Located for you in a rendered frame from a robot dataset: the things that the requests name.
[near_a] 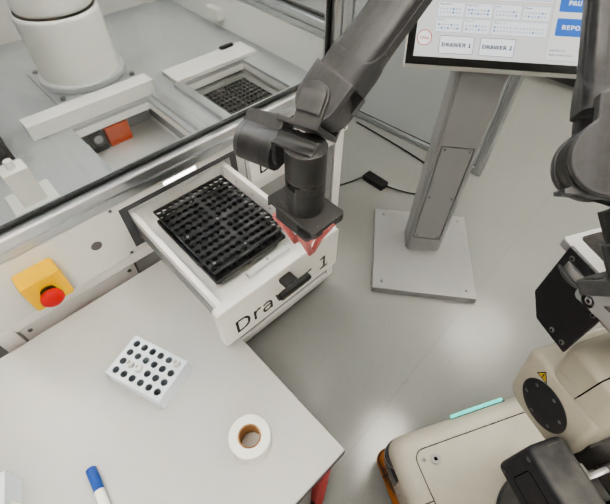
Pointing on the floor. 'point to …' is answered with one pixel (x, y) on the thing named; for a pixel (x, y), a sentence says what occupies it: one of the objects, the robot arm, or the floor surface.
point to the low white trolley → (142, 411)
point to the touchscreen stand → (438, 200)
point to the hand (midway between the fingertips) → (304, 244)
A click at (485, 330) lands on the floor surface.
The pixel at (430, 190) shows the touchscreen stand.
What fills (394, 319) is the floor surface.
